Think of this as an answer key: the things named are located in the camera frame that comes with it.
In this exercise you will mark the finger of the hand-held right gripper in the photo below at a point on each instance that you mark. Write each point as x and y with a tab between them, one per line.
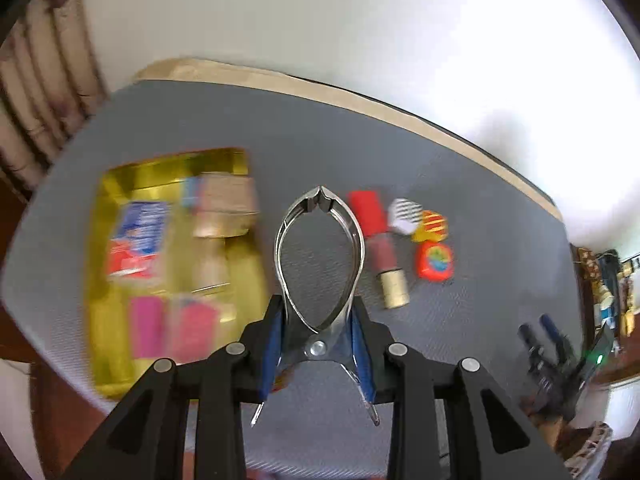
550	327
527	336

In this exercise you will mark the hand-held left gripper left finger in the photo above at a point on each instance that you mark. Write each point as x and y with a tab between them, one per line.
272	355

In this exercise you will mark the white striped hexagon block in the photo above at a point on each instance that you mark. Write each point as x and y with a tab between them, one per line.
404	215

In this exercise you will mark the pink block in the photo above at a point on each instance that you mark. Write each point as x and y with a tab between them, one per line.
147	327

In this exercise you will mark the clear box with pink contents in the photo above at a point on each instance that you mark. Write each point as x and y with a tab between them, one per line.
195	330

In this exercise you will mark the orange block with colourful print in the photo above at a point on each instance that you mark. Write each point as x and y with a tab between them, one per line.
435	260

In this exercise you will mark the cluttered shelf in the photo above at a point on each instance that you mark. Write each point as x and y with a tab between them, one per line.
607	290

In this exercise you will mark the small teal block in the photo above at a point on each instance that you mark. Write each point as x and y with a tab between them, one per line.
191	192

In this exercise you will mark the yellow red striped block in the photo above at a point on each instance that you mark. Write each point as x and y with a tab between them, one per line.
431	225

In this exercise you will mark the clear box red blue label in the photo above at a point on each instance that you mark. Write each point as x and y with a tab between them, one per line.
137	240

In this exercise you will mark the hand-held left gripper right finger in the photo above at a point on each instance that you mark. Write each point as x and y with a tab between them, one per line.
361	355

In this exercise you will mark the dark red gold lipstick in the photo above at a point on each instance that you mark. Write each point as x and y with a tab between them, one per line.
385	260

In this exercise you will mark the beige leaf print curtain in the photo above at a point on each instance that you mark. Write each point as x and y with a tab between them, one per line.
45	85

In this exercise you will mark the person's right hand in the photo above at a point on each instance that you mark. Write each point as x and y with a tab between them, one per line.
542	420

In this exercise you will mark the red tin box gold interior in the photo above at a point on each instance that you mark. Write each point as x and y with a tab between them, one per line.
245	260

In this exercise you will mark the metal pliers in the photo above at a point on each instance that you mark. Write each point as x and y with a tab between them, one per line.
320	347

